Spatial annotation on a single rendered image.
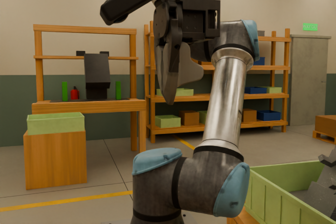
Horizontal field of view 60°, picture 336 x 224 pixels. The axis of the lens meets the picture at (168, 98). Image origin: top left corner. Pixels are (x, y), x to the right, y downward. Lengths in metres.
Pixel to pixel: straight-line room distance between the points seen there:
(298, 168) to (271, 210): 0.29
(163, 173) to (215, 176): 0.11
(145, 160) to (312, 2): 7.56
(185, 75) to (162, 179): 0.30
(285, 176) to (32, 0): 5.18
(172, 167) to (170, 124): 4.84
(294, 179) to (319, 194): 0.17
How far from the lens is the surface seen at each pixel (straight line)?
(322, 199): 1.17
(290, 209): 1.00
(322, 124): 6.29
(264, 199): 1.10
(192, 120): 5.66
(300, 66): 7.62
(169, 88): 0.42
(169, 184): 0.65
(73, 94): 5.51
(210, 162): 0.63
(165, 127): 5.45
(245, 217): 1.20
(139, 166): 0.67
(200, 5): 0.43
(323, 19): 8.24
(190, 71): 0.43
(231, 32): 0.83
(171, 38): 0.39
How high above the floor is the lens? 1.33
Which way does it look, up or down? 5 degrees down
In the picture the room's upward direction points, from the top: straight up
